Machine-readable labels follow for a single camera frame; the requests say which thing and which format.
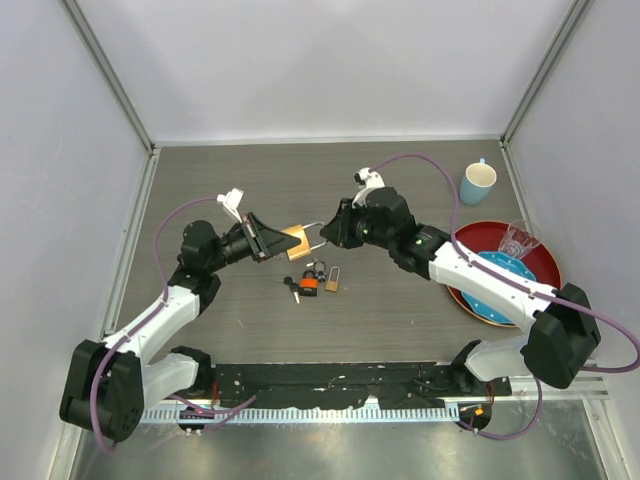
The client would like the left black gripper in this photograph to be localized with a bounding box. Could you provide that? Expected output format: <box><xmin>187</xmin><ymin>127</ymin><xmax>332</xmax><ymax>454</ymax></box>
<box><xmin>208</xmin><ymin>213</ymin><xmax>301</xmax><ymax>273</ymax></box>

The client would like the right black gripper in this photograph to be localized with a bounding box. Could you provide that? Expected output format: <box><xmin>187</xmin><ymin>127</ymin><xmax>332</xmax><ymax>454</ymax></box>
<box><xmin>319</xmin><ymin>198</ymin><xmax>394</xmax><ymax>251</ymax></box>

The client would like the large brass padlock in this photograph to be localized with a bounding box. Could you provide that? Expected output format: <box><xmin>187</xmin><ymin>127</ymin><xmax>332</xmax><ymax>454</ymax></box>
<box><xmin>282</xmin><ymin>221</ymin><xmax>327</xmax><ymax>262</ymax></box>

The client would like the small brass padlock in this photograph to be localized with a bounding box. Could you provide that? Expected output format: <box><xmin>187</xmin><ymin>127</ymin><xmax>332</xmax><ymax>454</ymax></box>
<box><xmin>325</xmin><ymin>266</ymin><xmax>341</xmax><ymax>293</ymax></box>

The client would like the orange black padlock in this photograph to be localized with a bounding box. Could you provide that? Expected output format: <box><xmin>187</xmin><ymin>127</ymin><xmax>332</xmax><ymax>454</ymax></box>
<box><xmin>298</xmin><ymin>269</ymin><xmax>319</xmax><ymax>297</ymax></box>

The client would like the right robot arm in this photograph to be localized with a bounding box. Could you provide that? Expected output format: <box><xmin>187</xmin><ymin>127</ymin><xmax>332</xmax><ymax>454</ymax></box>
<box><xmin>320</xmin><ymin>187</ymin><xmax>601</xmax><ymax>395</ymax></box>

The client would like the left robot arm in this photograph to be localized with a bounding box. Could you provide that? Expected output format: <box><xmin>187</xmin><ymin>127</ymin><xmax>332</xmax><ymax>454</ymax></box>
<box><xmin>59</xmin><ymin>213</ymin><xmax>301</xmax><ymax>442</ymax></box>

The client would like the light blue mug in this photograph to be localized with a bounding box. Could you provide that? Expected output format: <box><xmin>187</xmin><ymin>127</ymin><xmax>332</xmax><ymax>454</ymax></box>
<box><xmin>459</xmin><ymin>158</ymin><xmax>498</xmax><ymax>205</ymax></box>

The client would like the blue dotted plate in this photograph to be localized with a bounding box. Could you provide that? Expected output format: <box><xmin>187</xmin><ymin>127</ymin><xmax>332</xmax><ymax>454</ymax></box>
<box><xmin>460</xmin><ymin>251</ymin><xmax>536</xmax><ymax>327</ymax></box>

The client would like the clear drinking glass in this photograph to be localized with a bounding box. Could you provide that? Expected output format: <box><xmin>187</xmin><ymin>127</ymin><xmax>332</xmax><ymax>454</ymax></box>
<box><xmin>498</xmin><ymin>219</ymin><xmax>541</xmax><ymax>259</ymax></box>

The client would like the red round tray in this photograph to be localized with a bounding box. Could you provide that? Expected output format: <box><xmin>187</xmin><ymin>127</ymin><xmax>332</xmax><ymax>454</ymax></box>
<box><xmin>447</xmin><ymin>221</ymin><xmax>563</xmax><ymax>328</ymax></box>

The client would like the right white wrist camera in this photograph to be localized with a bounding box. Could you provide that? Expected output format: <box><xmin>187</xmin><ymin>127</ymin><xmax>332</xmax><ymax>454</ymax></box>
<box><xmin>351</xmin><ymin>167</ymin><xmax>385</xmax><ymax>208</ymax></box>

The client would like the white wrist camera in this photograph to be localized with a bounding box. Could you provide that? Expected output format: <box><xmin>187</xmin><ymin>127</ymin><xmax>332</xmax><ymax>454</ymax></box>
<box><xmin>351</xmin><ymin>167</ymin><xmax>385</xmax><ymax>208</ymax></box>
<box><xmin>216</xmin><ymin>188</ymin><xmax>244</xmax><ymax>222</ymax></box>

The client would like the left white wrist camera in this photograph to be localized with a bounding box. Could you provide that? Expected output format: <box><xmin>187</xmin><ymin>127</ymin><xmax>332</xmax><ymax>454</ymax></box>
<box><xmin>216</xmin><ymin>188</ymin><xmax>244</xmax><ymax>222</ymax></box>

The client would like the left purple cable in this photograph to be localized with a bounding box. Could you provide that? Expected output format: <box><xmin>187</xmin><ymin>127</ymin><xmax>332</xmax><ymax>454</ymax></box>
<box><xmin>92</xmin><ymin>196</ymin><xmax>259</xmax><ymax>454</ymax></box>

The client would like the purple cable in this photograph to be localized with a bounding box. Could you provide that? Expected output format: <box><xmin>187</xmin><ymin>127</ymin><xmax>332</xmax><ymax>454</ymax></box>
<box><xmin>92</xmin><ymin>196</ymin><xmax>259</xmax><ymax>454</ymax></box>
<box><xmin>372</xmin><ymin>153</ymin><xmax>640</xmax><ymax>441</ymax></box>

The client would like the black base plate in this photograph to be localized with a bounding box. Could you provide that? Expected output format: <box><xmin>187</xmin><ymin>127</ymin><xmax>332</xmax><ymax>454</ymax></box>
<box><xmin>175</xmin><ymin>362</ymin><xmax>512</xmax><ymax>410</ymax></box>

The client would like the white slotted cable duct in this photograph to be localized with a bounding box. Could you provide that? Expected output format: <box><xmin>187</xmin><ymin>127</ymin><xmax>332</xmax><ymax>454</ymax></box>
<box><xmin>140</xmin><ymin>401</ymin><xmax>459</xmax><ymax>428</ymax></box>

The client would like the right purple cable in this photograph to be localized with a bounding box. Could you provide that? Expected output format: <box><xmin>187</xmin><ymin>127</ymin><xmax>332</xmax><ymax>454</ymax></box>
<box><xmin>372</xmin><ymin>153</ymin><xmax>640</xmax><ymax>441</ymax></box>

